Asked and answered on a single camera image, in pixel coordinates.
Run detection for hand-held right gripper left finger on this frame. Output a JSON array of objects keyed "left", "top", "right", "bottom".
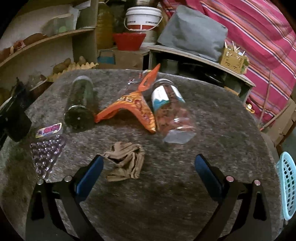
[{"left": 25, "top": 155, "right": 104, "bottom": 241}]

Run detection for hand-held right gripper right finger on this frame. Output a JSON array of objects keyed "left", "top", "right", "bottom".
[{"left": 194, "top": 154, "right": 273, "bottom": 241}]

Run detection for brown cloth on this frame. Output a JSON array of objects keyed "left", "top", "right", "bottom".
[{"left": 103, "top": 142, "right": 145, "bottom": 181}]

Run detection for light blue plastic basket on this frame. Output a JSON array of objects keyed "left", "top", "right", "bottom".
[{"left": 276, "top": 152, "right": 296, "bottom": 221}]

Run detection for purple blister pack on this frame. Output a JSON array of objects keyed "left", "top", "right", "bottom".
[{"left": 30, "top": 122, "right": 66, "bottom": 180}]

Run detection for glass jar of green herbs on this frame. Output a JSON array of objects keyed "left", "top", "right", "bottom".
[{"left": 63, "top": 76, "right": 96, "bottom": 132}]

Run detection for large potato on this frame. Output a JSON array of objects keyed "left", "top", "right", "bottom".
[{"left": 53, "top": 58, "right": 72, "bottom": 74}]

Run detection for yellow egg carton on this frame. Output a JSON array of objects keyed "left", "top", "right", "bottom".
[{"left": 47, "top": 62, "right": 99, "bottom": 81}]

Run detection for clear jar with blue label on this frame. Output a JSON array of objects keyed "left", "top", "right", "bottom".
[{"left": 151, "top": 79, "right": 197, "bottom": 145}]

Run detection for orange snack bag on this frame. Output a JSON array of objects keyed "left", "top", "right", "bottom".
[{"left": 95, "top": 63, "right": 161, "bottom": 134}]

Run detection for flattened cardboard sheets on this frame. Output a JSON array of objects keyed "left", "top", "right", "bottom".
[{"left": 266, "top": 98, "right": 296, "bottom": 144}]

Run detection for clear plastic wrapper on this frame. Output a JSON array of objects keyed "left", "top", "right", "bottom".
[{"left": 118, "top": 70, "right": 151, "bottom": 98}]

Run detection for curved wooden shelf unit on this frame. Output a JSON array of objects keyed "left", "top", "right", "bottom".
[{"left": 0, "top": 0, "right": 99, "bottom": 77}]

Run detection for clear plastic container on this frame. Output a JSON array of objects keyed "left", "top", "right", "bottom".
[{"left": 43, "top": 14, "right": 77, "bottom": 37}]

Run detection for small grey cabinet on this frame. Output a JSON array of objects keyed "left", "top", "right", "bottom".
[{"left": 147, "top": 45, "right": 256, "bottom": 103}]

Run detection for yellow slotted holder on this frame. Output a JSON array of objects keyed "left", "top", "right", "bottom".
[{"left": 219, "top": 42, "right": 249, "bottom": 74}]

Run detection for cardboard box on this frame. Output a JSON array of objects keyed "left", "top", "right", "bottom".
[{"left": 97, "top": 47, "right": 150, "bottom": 70}]

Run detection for yellow oil bottle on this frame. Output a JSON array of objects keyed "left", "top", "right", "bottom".
[{"left": 96, "top": 1, "right": 114, "bottom": 50}]

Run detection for red woven basket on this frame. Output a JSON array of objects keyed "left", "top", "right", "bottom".
[{"left": 112, "top": 32, "right": 147, "bottom": 51}]

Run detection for grey cushion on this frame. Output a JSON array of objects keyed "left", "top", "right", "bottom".
[{"left": 157, "top": 5, "right": 228, "bottom": 62}]

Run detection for pink striped cloth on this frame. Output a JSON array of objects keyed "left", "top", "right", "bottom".
[{"left": 161, "top": 0, "right": 296, "bottom": 121}]

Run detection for white plastic bucket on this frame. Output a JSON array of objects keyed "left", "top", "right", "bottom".
[{"left": 124, "top": 6, "right": 163, "bottom": 32}]

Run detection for metal pot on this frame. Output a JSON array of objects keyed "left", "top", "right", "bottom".
[{"left": 134, "top": 0, "right": 160, "bottom": 7}]

